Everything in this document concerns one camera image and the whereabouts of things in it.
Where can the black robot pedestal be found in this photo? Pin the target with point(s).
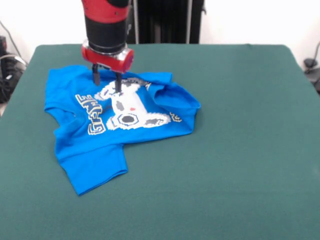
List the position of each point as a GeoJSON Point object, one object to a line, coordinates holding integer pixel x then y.
{"type": "Point", "coordinates": [170, 22]}

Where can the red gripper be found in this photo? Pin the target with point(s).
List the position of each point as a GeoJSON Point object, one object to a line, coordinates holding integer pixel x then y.
{"type": "Point", "coordinates": [105, 60]}

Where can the blue shirt with white print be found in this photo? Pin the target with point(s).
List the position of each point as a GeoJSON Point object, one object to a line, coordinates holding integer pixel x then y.
{"type": "Point", "coordinates": [95, 162]}

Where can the dark green table cloth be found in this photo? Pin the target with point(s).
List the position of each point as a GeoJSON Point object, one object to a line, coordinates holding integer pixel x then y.
{"type": "Point", "coordinates": [225, 162]}

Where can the black stand base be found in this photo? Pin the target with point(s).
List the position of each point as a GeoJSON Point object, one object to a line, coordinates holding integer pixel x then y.
{"type": "Point", "coordinates": [10, 75]}
{"type": "Point", "coordinates": [310, 63]}

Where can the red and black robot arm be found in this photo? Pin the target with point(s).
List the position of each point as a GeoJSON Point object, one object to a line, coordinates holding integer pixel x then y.
{"type": "Point", "coordinates": [105, 25]}

